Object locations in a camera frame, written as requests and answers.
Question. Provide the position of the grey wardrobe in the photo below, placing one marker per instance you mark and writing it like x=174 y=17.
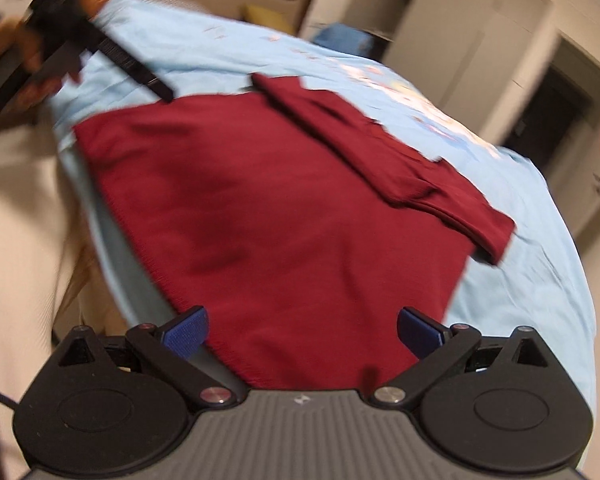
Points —
x=455 y=25

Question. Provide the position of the light blue printed blanket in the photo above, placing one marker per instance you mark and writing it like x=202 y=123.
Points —
x=520 y=270

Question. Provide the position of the dark red sweater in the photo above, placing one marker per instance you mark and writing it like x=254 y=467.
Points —
x=280 y=240

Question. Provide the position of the white room door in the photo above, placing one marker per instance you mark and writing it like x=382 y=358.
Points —
x=597 y=200

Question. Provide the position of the person's left hand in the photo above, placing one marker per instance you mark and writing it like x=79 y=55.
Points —
x=7 y=42

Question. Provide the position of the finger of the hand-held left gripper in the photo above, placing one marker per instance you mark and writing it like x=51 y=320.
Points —
x=130 y=65

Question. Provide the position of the olive green cushion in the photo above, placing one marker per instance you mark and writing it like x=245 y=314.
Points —
x=270 y=19

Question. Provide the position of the brown bed base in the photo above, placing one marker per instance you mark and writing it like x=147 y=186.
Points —
x=97 y=295

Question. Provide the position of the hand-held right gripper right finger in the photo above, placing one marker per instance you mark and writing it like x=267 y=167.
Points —
x=419 y=332

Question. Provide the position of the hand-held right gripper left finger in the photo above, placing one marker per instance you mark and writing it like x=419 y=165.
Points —
x=187 y=331

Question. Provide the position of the blue cloth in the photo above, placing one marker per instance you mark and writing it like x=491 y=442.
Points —
x=350 y=42

